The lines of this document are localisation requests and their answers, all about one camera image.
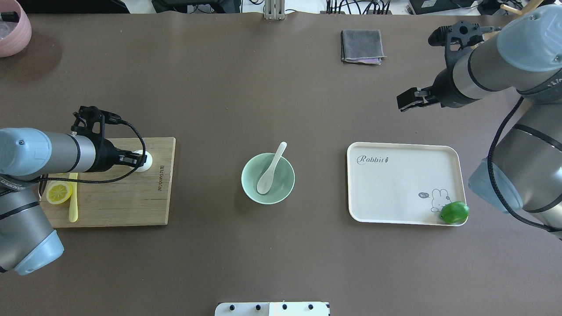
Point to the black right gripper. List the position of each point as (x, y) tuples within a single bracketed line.
[(444, 91)]

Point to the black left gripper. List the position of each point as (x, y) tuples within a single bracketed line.
[(105, 156)]

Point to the white steamed bun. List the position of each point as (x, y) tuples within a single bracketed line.
[(147, 163)]

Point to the white ceramic spoon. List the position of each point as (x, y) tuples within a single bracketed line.
[(265, 182)]

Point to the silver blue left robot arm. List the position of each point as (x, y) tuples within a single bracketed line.
[(29, 156)]

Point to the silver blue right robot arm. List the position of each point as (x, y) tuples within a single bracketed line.
[(521, 174)]

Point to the pink bowl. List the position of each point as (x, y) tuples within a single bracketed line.
[(20, 33)]

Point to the wooden cutting board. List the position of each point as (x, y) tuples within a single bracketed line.
[(141, 199)]

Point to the grey folded cloth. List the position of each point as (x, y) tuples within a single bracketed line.
[(362, 46)]

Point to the yellow plastic knife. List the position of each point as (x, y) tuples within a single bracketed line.
[(73, 212)]

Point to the lemon slice stack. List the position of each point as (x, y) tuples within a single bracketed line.
[(57, 192)]

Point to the white rabbit tray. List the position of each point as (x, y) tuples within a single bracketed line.
[(402, 183)]

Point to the green lime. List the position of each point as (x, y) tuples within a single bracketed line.
[(455, 212)]

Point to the aluminium frame post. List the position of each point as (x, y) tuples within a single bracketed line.
[(274, 9)]

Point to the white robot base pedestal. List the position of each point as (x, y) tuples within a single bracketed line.
[(273, 309)]

